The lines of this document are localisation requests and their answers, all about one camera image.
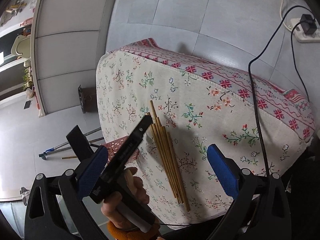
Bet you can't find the white power strip cord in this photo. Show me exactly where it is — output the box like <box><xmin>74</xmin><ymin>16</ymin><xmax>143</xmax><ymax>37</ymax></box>
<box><xmin>279</xmin><ymin>0</ymin><xmax>296</xmax><ymax>30</ymax></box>

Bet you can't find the dark trash bin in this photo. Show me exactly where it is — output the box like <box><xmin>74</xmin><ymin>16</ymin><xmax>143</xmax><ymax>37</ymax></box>
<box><xmin>78</xmin><ymin>85</ymin><xmax>98</xmax><ymax>114</ymax></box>

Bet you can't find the bamboo chopstick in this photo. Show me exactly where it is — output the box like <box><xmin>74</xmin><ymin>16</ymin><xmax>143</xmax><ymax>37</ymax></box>
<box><xmin>166</xmin><ymin>132</ymin><xmax>190</xmax><ymax>212</ymax></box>
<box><xmin>156</xmin><ymin>117</ymin><xmax>182</xmax><ymax>204</ymax></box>
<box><xmin>160</xmin><ymin>126</ymin><xmax>183</xmax><ymax>204</ymax></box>
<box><xmin>150</xmin><ymin>123</ymin><xmax>176</xmax><ymax>198</ymax></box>

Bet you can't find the mop with metal handle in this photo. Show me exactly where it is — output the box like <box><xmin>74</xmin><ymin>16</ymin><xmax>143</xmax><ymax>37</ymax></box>
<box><xmin>39</xmin><ymin>127</ymin><xmax>101</xmax><ymax>160</ymax></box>

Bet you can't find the black power cable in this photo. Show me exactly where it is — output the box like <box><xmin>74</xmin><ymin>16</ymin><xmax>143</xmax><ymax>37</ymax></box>
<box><xmin>248</xmin><ymin>4</ymin><xmax>316</xmax><ymax>178</ymax></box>

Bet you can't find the bamboo chopstick longest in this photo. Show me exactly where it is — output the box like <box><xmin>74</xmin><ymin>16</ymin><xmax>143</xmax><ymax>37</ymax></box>
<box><xmin>150</xmin><ymin>100</ymin><xmax>178</xmax><ymax>199</ymax></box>

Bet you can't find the white power strip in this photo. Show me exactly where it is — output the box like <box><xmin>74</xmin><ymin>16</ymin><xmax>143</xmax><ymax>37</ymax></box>
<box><xmin>290</xmin><ymin>17</ymin><xmax>320</xmax><ymax>43</ymax></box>

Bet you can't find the floral tablecloth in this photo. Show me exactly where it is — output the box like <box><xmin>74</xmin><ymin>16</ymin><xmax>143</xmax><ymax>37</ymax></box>
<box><xmin>96</xmin><ymin>38</ymin><xmax>316</xmax><ymax>229</ymax></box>

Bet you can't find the person's left hand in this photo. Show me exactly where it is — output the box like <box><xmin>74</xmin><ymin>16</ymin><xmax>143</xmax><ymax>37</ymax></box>
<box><xmin>100</xmin><ymin>166</ymin><xmax>150</xmax><ymax>231</ymax></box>

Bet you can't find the pink perforated utensil holder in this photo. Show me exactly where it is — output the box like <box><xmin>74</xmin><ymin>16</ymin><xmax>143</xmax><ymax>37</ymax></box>
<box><xmin>103</xmin><ymin>135</ymin><xmax>139</xmax><ymax>164</ymax></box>

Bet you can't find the black power adapter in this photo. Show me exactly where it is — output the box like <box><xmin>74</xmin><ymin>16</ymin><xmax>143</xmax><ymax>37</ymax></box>
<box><xmin>300</xmin><ymin>14</ymin><xmax>317</xmax><ymax>35</ymax></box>

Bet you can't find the beige cutting board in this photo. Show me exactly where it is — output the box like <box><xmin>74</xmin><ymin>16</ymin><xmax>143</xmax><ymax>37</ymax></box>
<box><xmin>11</xmin><ymin>35</ymin><xmax>31</xmax><ymax>59</ymax></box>

